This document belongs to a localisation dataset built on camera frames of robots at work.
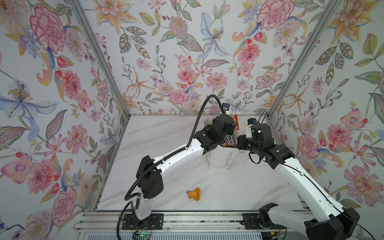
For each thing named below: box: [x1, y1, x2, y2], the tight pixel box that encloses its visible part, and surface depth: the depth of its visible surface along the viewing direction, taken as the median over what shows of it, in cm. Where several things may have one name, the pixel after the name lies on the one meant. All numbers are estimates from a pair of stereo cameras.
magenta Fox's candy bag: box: [219, 134, 236, 148], surface depth 83 cm
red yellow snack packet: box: [233, 114, 240, 130], surface depth 77 cm
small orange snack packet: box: [186, 187, 201, 201], surface depth 84 cm
